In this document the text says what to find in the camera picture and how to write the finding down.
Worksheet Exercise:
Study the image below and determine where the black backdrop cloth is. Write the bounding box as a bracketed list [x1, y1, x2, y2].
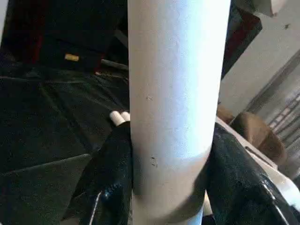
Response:
[0, 0, 263, 71]

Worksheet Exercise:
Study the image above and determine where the small yellow tag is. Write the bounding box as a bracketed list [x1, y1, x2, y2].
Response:
[65, 53, 80, 62]

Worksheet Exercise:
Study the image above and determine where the brown round object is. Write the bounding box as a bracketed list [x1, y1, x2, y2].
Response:
[231, 112, 287, 166]

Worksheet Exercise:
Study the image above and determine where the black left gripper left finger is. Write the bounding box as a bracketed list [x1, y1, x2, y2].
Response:
[61, 123, 134, 225]

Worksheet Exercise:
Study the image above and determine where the black work surface mat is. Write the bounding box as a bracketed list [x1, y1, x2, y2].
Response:
[0, 65, 132, 225]

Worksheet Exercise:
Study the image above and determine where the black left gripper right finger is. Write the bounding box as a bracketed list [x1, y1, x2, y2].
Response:
[205, 122, 295, 225]

